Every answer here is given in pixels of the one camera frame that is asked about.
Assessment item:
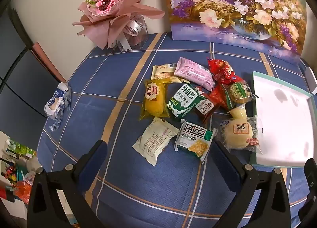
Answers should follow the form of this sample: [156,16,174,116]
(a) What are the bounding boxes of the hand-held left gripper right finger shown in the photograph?
[210,140,291,228]

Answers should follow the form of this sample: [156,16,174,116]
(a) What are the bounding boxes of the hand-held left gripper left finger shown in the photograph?
[27,139,108,228]

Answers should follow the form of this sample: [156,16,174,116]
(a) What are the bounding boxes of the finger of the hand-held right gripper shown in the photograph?
[298,159,317,225]

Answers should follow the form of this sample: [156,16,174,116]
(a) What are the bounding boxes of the clear steamed cake packet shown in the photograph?
[215,115,263,154]

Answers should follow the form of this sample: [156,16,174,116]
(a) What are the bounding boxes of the green white cracker packet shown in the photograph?
[174,119,218,164]

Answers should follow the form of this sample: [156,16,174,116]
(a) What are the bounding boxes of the dark red snack packet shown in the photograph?
[193,86,220,123]

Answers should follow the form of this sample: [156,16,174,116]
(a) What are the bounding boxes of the white snack packet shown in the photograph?
[132,116,179,167]

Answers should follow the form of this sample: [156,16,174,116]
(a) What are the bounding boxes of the white tray with teal rim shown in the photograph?
[249,71,317,169]

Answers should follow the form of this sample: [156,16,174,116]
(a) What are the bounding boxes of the red patterned snack packet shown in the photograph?
[210,83,234,111]

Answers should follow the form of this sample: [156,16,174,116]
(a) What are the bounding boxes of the green panda snack packet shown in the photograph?
[224,80,255,109]

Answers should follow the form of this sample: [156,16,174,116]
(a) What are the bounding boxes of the green white biscuit packet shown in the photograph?
[166,83,210,122]

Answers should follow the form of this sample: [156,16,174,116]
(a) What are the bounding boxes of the yellow bread packet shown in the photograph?
[139,79,171,121]

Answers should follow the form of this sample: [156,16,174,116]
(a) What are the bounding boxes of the red candy packet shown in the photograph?
[207,57,242,85]

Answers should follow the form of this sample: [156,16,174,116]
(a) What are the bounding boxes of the pink snack packet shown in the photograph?
[173,57,215,92]

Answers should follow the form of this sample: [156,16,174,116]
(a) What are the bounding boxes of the beige cake packet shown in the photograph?
[152,63,190,84]

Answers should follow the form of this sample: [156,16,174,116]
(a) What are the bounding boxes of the crumpled blue white wrapper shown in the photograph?
[44,82,72,132]

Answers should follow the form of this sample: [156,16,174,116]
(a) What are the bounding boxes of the orange plastic bag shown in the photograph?
[13,171,34,199]

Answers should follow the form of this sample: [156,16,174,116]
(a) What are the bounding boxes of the blue checked tablecloth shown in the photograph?
[37,32,317,228]

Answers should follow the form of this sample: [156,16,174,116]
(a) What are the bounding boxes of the dark cabinet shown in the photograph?
[0,5,67,149]

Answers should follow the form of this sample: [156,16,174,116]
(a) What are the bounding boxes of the clear plastic vase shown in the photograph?
[109,13,149,51]

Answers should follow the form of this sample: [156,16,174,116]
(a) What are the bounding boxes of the flower painting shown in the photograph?
[160,0,307,65]

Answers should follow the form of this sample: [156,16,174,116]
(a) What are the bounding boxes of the pink flower bouquet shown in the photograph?
[72,0,165,50]

